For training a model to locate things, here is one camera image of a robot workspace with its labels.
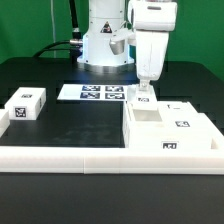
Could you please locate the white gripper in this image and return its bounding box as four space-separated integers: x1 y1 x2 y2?
128 0 178 92

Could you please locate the white cabinet door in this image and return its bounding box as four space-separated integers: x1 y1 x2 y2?
158 101 212 150
127 84 158 110

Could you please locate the white cabinet body box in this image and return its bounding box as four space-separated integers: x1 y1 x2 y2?
123 101 224 151

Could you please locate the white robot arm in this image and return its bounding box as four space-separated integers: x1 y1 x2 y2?
78 0 178 91

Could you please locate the white cabinet top box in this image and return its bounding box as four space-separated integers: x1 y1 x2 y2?
5 87 46 120

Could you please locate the white marker sheet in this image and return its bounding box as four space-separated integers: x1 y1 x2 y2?
58 84 134 101

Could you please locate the white U-shaped fence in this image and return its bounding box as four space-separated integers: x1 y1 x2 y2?
0 108 224 175

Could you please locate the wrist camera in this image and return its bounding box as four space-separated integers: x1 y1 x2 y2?
109 28 136 55

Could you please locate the black cable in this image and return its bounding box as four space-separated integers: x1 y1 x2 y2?
32 0 83 58

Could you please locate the white cable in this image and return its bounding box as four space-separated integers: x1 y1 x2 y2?
49 0 56 58

